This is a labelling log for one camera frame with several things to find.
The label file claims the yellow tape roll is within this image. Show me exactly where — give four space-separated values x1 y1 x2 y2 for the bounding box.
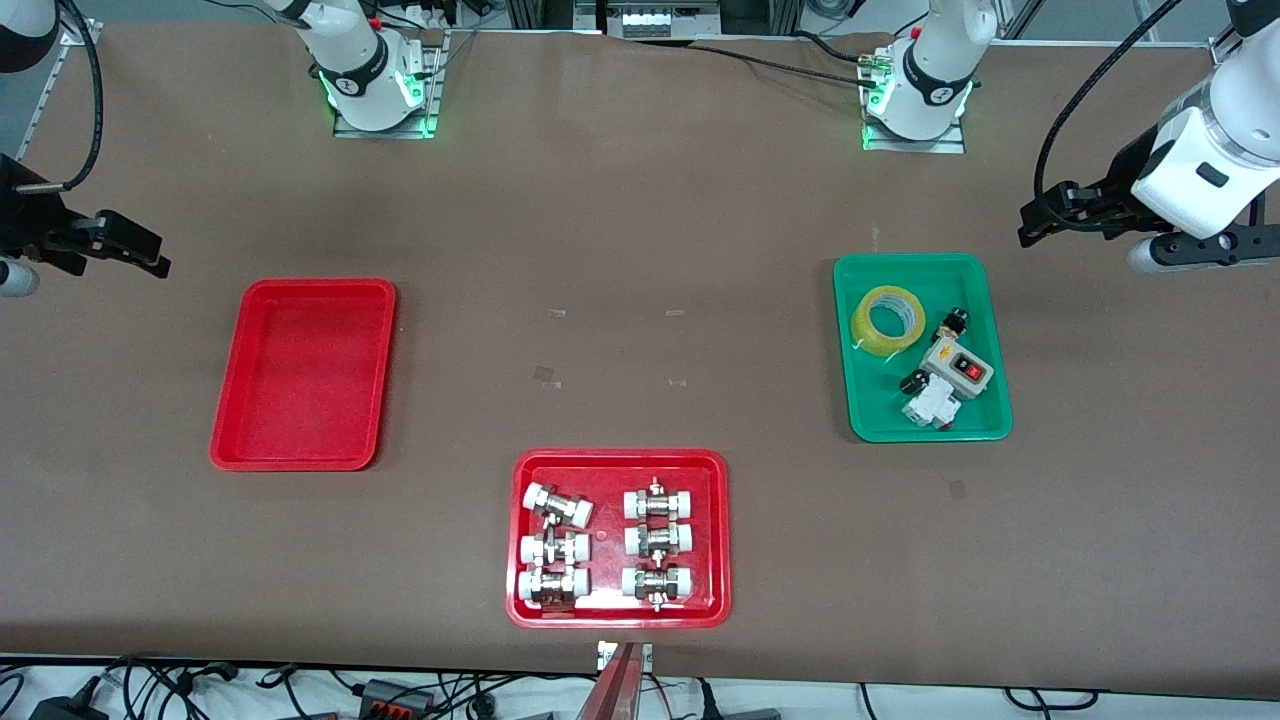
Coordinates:
850 284 927 357

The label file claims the empty red plastic tray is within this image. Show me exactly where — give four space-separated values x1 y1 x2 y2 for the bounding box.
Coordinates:
208 278 398 472

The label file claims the green plastic tray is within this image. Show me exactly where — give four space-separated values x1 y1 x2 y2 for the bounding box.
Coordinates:
832 252 1015 444

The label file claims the red tray with fittings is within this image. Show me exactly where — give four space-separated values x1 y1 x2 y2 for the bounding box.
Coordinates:
505 448 733 630

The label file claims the white circuit breaker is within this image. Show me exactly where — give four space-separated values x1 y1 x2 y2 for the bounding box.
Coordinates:
900 375 963 431

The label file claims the white terminal block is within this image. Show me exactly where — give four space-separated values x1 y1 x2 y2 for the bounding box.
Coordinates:
620 8 701 39

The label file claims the black power adapter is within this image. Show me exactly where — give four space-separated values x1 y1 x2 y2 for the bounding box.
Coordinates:
28 688 109 720

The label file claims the white-capped metal pipe fitting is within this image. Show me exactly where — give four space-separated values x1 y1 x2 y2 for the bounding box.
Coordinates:
623 478 696 521
623 522 694 559
620 565 694 611
517 567 591 608
519 533 591 566

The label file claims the tilted white-capped pipe fitting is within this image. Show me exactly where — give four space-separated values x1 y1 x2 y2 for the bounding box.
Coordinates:
523 483 594 528

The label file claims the black orange terminal strip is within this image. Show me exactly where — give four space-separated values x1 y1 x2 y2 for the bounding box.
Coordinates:
358 678 439 717

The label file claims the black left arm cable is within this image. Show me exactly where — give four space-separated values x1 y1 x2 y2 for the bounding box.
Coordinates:
1033 0 1186 216

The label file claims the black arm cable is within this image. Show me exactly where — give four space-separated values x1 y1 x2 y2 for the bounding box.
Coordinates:
20 0 106 193
1033 0 1186 216

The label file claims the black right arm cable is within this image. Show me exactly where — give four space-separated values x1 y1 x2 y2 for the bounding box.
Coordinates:
20 0 106 193

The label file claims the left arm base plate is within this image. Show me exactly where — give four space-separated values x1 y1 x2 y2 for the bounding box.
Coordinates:
862 45 968 154

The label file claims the grey on-off switch box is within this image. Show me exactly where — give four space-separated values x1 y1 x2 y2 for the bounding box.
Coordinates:
920 335 995 401

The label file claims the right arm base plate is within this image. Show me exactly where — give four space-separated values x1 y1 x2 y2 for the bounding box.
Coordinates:
333 30 446 139

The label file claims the black base power cable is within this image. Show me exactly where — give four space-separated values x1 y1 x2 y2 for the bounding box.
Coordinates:
690 30 886 86

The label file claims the aluminium frame rack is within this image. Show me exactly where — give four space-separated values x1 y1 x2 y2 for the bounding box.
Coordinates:
505 0 806 43

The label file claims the aluminium camera mount post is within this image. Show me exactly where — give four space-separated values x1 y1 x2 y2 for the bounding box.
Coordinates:
575 640 656 720

